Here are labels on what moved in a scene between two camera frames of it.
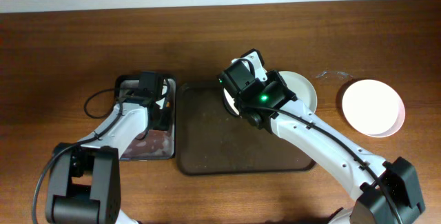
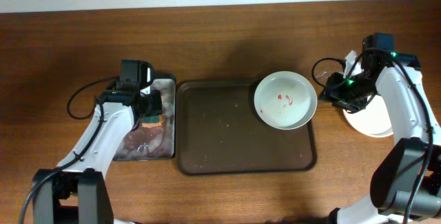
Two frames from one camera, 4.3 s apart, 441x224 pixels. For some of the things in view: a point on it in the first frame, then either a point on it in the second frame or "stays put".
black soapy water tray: x=149 y=144 stays put
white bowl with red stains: x=229 y=103 to x=374 y=120
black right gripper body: x=229 y=88 to x=333 y=91
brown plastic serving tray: x=212 y=140 stays put
